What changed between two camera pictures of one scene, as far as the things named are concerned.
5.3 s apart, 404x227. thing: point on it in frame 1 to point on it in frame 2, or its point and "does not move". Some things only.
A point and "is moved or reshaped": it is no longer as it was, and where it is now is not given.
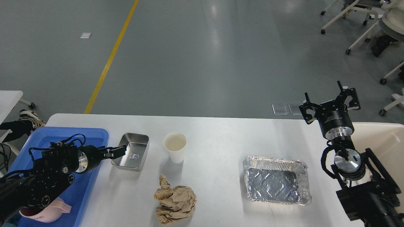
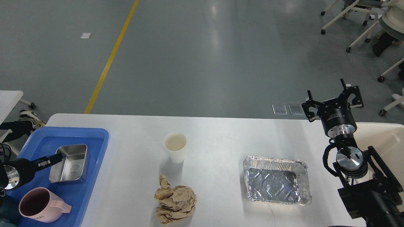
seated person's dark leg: (381, 43) does not move
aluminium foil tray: (276, 180) does not move
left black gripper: (88, 157) to (21, 171)
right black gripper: (334, 120) does not move
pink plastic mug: (50, 213) does not move
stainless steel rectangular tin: (137, 145) is moved or reshaped
